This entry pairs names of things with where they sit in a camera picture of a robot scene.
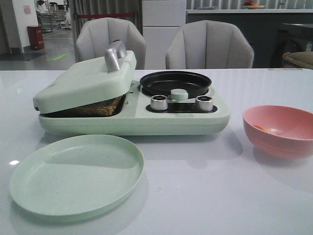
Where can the bread slice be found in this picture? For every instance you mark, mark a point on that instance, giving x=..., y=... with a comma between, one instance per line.
x=98, y=109

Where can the mint green breakfast maker lid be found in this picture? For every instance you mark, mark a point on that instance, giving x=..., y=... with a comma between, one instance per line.
x=86, y=83

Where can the orange shrimp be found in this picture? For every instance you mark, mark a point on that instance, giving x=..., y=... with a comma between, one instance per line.
x=270, y=130

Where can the pink plastic bowl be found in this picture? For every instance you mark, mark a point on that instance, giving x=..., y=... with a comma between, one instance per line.
x=295, y=125

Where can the mint green breakfast maker base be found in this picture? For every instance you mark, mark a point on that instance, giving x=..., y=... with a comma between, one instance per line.
x=135, y=119

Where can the left silver control knob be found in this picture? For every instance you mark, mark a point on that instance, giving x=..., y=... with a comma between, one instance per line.
x=159, y=103

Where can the silver control knob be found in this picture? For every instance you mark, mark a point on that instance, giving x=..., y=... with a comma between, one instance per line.
x=159, y=103
x=204, y=103

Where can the black round frying pan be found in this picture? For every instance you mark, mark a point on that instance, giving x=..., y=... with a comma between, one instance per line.
x=163, y=82

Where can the right silver control knob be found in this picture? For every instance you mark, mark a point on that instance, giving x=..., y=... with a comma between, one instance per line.
x=204, y=103

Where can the right beige upholstered chair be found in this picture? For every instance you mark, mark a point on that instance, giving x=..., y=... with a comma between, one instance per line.
x=209, y=45

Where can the beige upholstered chair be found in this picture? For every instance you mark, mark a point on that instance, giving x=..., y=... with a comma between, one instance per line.
x=209, y=45
x=96, y=36

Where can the white cabinet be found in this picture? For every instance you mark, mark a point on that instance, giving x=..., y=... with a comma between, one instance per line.
x=161, y=19

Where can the mint green round plate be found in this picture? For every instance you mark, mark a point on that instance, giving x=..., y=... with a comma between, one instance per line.
x=77, y=178

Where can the left beige upholstered chair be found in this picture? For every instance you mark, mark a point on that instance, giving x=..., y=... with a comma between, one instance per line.
x=96, y=36

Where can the dark grey counter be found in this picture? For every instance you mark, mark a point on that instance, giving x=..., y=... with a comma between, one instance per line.
x=259, y=26

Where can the fruit plate on counter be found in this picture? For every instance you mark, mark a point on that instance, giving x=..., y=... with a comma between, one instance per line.
x=249, y=4

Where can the red bin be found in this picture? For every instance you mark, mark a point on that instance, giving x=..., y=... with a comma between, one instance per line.
x=35, y=36

